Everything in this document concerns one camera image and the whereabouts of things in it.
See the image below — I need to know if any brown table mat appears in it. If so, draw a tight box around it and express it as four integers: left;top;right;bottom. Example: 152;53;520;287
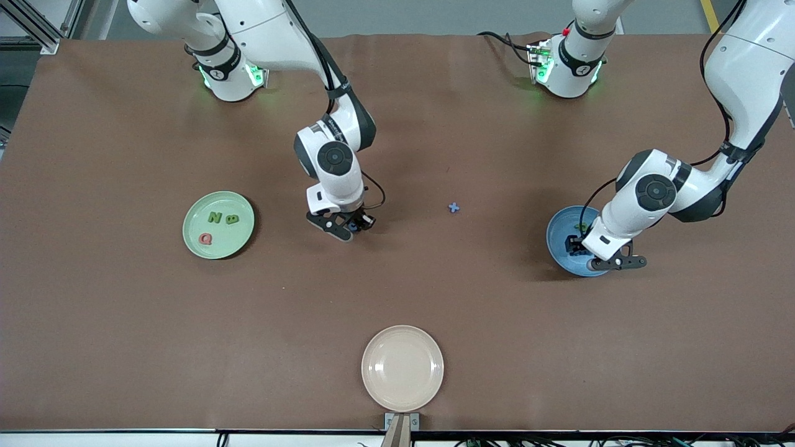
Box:
0;32;795;433

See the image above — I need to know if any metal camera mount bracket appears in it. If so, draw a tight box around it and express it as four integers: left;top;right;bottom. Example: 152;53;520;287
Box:
380;412;420;447

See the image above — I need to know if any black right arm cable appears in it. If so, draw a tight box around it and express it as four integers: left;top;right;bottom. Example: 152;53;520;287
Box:
284;0;386;212

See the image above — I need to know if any beige plate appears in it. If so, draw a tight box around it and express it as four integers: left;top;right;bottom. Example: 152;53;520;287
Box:
361;325;445;413

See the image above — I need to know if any black base cable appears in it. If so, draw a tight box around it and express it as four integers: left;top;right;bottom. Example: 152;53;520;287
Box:
477;31;536;66

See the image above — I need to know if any light green plate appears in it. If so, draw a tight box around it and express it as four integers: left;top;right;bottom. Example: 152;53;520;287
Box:
182;191;256;260

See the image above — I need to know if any aluminium frame post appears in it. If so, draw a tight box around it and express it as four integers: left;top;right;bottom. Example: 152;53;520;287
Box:
0;0;63;55

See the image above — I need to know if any blue plate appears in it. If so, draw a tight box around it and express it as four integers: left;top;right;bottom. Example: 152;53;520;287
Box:
546;205;622;278

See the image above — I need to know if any black cable bundle with connectors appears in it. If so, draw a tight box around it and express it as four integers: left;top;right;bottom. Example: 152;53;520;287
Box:
453;435;795;447

